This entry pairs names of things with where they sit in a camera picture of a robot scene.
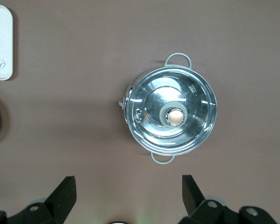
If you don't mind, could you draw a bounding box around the glass pot lid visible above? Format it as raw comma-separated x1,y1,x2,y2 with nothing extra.
125,67,218,156

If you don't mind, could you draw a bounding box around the steel pot with glass lid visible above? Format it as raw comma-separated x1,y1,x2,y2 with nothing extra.
119,53,218,165

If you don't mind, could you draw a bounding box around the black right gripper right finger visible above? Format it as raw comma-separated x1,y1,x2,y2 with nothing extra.
177,175,241,224

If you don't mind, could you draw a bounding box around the cream tray with rabbit print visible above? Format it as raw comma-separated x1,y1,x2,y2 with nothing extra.
0,3,14,81

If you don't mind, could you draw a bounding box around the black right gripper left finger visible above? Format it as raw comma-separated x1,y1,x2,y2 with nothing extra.
7,176,77,224

